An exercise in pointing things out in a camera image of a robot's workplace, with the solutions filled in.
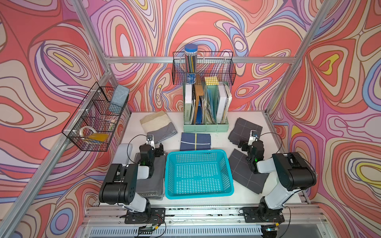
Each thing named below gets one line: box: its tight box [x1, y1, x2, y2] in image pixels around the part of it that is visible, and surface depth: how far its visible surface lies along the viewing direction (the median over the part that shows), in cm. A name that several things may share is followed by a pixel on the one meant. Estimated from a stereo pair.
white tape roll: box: [79, 125, 98, 140], surface depth 69 cm
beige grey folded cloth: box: [139, 110, 178, 144], surface depth 110 cm
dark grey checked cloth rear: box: [227, 117, 263, 145], surface depth 110 cm
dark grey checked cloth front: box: [228, 148, 270, 195], surface depth 86 cm
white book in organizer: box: [216, 84, 228, 124], surface depth 100 cm
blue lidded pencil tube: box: [184, 43, 198, 85], surface depth 78 cm
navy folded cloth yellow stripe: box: [179, 132, 212, 152], surface depth 103 cm
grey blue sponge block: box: [108, 84, 130, 114], surface depth 82 cm
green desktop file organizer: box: [182, 81, 233, 133], surface depth 101 cm
